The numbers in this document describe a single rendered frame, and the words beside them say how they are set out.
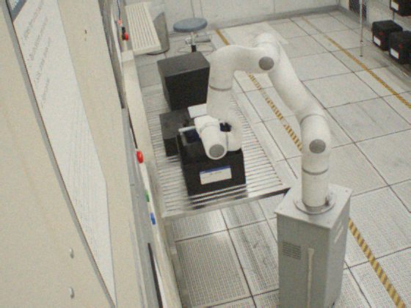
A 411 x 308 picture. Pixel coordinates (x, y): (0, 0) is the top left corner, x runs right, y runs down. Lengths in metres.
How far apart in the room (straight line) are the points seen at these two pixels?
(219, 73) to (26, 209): 1.56
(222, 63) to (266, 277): 1.48
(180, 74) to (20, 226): 2.61
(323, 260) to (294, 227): 0.21
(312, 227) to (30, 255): 1.88
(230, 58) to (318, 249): 0.93
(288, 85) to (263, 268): 1.40
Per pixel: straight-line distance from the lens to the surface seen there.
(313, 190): 2.05
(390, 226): 3.17
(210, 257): 3.00
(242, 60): 1.72
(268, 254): 2.97
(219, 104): 1.83
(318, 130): 1.84
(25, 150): 0.27
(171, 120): 2.65
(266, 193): 2.21
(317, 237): 2.10
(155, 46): 3.82
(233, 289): 2.81
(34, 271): 0.24
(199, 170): 2.17
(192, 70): 2.83
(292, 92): 1.80
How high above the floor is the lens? 2.15
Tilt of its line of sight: 34 degrees down
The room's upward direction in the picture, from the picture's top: 9 degrees counter-clockwise
